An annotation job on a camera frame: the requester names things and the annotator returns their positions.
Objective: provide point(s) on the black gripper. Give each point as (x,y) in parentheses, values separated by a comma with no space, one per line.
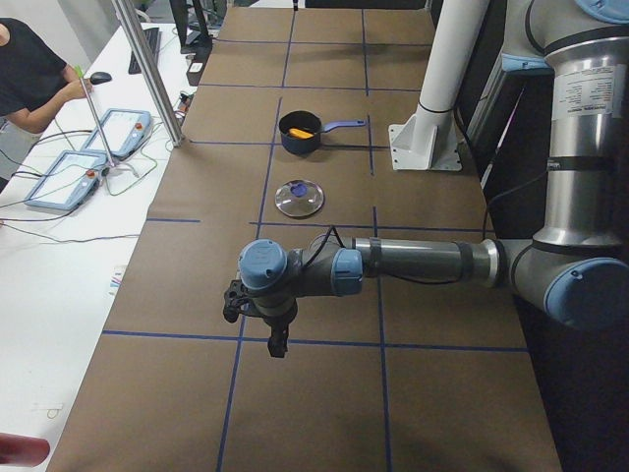
(278,321)

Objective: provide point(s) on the glass pot lid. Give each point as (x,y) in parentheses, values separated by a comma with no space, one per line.
(299,198)

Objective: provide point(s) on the yellow corn cob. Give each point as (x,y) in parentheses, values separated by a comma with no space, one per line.
(300,134)

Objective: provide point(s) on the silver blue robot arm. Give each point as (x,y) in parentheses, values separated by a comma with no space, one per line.
(569,269)

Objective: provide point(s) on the dark blue saucepan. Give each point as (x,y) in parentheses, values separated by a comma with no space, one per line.
(306,120)

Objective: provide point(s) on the white pillar with base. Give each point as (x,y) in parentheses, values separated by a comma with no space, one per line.
(428,141)

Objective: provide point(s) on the far teach pendant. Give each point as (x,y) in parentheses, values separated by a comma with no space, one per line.
(125,130)

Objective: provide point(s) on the teach pendant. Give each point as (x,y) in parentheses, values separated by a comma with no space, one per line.
(125,130)
(69,181)

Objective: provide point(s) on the near teach pendant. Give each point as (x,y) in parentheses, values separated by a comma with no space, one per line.
(69,181)

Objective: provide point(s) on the thin metal rod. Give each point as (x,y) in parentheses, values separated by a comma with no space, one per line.
(96,115)

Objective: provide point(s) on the black computer mouse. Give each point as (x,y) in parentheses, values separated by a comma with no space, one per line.
(98,78)

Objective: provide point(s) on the person in black shirt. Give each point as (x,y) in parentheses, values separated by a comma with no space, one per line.
(35,85)

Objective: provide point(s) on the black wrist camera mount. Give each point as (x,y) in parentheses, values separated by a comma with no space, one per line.
(237,302)

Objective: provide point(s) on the aluminium frame post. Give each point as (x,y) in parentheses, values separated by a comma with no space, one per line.
(128,18)

